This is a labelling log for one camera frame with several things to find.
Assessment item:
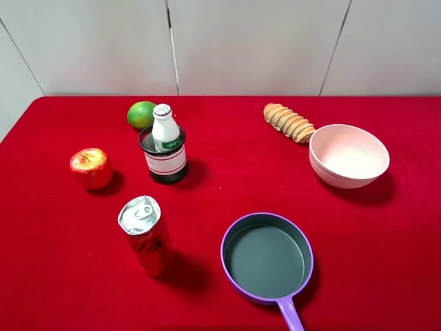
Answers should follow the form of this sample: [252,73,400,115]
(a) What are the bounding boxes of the small white yogurt bottle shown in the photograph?
[152,103,181,152]

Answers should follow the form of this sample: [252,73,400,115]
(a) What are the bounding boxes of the black mesh pen cup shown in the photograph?
[138,126,188,184]

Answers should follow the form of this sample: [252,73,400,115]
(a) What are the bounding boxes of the spiral bread roll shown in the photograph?
[263,103,316,143]

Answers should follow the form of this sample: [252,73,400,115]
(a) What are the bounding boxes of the green lime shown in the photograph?
[127,101,156,130]

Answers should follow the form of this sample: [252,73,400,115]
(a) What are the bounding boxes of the red soda can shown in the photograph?
[117,195,174,278]

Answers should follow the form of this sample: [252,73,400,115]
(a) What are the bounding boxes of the purple frying pan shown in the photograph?
[220,212,314,330]

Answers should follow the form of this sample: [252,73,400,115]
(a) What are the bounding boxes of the pink ribbed bowl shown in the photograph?
[309,124,390,189]

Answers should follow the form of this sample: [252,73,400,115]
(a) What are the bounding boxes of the red apple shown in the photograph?
[70,148,114,190]

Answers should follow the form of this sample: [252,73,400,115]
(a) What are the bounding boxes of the red tablecloth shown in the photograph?
[1,96,440,330]

